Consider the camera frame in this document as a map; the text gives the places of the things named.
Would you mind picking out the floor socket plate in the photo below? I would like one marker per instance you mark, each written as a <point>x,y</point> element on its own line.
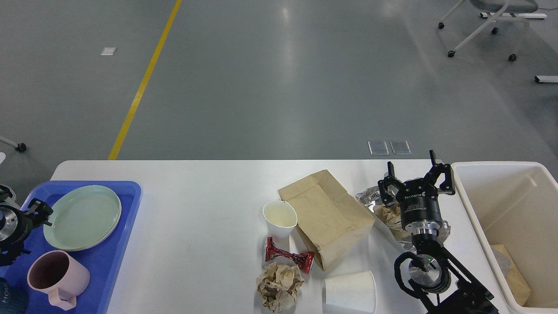
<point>400,147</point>
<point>378,148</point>

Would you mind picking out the red foil candy wrapper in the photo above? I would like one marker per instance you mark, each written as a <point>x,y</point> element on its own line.
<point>304,261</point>

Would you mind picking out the lying white paper cup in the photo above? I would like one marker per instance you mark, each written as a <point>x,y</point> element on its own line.
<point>356,291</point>

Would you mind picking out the white plastic bin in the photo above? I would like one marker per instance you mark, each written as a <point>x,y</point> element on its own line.
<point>514,204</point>

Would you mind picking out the crumpled brown paper ball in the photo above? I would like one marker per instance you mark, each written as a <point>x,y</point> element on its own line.
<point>279,286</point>

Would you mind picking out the brown paper in bin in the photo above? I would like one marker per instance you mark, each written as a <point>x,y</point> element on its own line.
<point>521,291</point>

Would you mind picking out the white furniture foot right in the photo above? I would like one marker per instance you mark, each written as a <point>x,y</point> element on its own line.
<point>546,79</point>

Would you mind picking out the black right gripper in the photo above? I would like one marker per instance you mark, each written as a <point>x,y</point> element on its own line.
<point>418,209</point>

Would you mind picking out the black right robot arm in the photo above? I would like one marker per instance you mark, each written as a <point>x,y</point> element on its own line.
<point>432,274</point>

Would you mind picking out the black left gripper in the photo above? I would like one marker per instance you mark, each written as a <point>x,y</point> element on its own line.
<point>16,227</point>

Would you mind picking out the chair leg with caster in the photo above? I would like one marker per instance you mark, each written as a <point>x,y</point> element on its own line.
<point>20,147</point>

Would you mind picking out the upright white paper cup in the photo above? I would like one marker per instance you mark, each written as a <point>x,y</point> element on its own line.
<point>281,219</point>

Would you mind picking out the white office chair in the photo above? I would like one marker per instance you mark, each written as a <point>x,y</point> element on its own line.
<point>499,7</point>

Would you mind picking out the white floor marker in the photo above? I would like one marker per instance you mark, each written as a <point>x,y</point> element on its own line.
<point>108,51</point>

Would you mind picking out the blue plastic tray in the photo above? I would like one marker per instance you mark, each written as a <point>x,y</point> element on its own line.
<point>103,260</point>

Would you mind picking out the right floor socket plate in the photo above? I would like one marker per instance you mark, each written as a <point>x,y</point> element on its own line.
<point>400,147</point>

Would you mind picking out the mint green plate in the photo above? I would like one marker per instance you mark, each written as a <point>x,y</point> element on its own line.
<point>83,218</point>

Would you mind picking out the aluminium foil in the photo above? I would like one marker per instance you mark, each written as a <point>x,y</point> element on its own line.
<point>372,197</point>

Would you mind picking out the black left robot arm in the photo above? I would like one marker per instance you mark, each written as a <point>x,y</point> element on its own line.
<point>7,197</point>

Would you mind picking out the brown paper bag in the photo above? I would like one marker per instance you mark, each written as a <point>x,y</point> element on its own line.
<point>330,221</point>

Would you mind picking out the left floor socket plate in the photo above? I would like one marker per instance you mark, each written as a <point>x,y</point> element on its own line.
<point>378,148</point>

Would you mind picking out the white table leg base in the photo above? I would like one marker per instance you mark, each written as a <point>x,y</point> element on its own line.
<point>538,16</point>

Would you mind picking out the pink mug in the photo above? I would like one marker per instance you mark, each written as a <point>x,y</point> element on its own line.
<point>60,276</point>

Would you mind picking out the dark teal mug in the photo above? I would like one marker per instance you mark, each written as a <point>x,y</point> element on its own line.
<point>12,300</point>

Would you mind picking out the brown paper napkin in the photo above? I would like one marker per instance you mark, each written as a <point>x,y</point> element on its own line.
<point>391,217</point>

